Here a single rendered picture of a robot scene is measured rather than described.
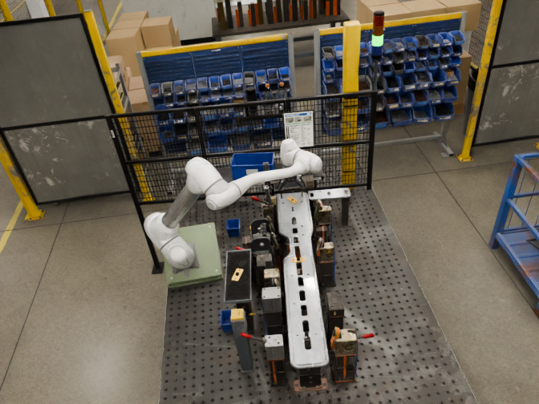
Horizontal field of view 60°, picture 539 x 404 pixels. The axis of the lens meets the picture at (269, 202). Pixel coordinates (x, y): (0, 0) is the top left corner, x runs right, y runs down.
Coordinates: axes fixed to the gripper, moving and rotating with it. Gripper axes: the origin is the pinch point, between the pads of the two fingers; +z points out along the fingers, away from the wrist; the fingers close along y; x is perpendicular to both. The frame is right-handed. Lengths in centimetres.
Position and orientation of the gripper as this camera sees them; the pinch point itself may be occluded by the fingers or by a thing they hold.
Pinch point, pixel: (291, 195)
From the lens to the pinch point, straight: 307.1
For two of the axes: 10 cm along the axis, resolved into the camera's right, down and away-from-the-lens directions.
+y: 10.0, -0.9, -0.2
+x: -0.3, -6.2, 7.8
